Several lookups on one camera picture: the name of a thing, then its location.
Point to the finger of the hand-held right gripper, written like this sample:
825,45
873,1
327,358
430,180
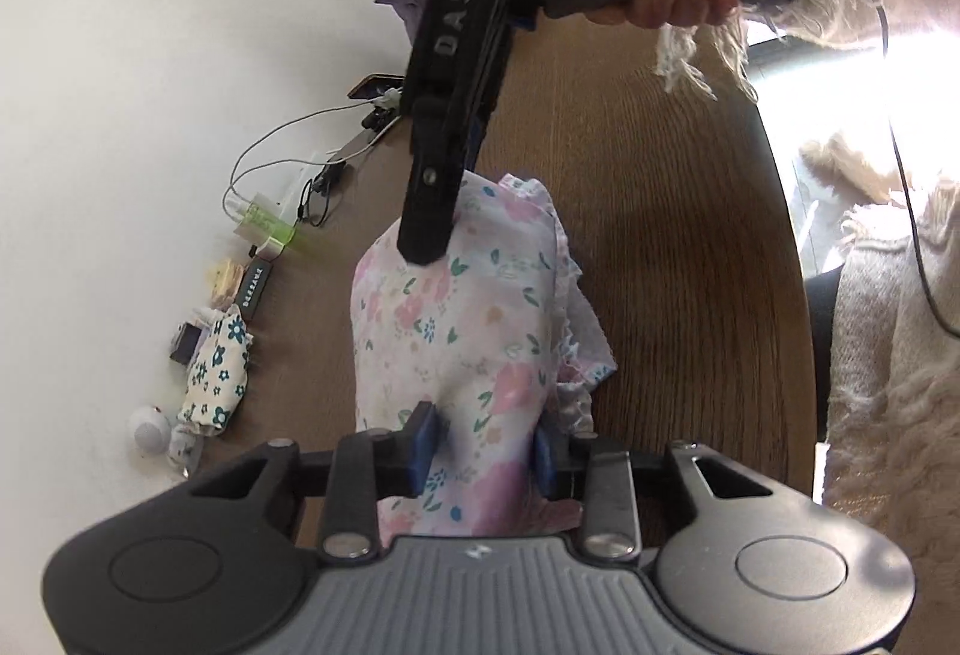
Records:
429,212
478,134

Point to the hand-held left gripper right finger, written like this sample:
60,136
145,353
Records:
544,466

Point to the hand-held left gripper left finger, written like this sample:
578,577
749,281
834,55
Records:
421,451

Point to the pink floral dress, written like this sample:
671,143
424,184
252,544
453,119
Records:
465,355

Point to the phone stand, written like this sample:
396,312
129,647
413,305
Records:
356,147

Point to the black smartphone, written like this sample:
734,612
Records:
371,87

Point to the green spray bottle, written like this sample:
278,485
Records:
270,236

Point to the flat black box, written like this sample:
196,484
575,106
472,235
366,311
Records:
255,286

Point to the pink yellow packet stack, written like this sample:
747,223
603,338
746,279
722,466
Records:
223,280

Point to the white teal floral pouch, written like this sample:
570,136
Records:
217,377

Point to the small black box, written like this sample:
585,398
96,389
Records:
186,341

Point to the white round robot toy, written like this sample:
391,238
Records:
150,431

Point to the cream knit fringed shawl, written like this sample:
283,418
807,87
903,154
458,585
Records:
900,400

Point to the cream fluffy cloth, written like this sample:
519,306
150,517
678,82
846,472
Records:
855,168

